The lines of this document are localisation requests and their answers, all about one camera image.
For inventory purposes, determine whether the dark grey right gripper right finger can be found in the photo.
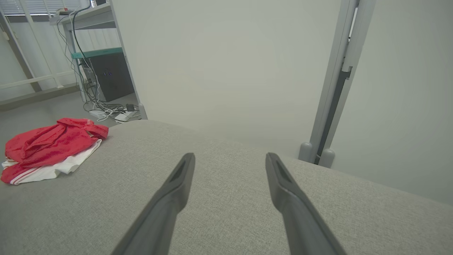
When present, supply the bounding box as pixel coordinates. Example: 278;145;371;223
265;152;346;255

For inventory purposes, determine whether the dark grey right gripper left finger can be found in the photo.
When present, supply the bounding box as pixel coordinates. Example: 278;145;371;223
111;153;196;255

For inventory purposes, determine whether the red white t-shirt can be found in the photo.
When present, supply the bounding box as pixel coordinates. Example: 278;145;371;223
1;118;109;186

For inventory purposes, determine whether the white power strip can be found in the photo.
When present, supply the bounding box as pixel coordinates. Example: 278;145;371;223
88;108;141;123

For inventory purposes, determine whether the dark computer tower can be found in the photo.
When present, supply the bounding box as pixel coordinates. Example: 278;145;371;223
88;53;135;103

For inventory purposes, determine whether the teal shelf board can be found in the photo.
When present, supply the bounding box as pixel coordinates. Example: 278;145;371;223
71;47;124;60

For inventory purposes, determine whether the grey metal desk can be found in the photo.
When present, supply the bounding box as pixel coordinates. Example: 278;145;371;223
49;2;122;103

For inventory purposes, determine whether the white window blind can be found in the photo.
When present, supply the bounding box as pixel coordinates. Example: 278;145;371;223
0;0;82;16

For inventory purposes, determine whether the white horizontal rail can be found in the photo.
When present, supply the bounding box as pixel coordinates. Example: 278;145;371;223
0;70;78;91

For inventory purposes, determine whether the black cable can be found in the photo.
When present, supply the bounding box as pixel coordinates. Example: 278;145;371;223
69;0;97;73

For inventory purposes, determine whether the grey slanted frame beam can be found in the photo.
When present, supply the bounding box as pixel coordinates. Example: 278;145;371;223
0;11;42;93

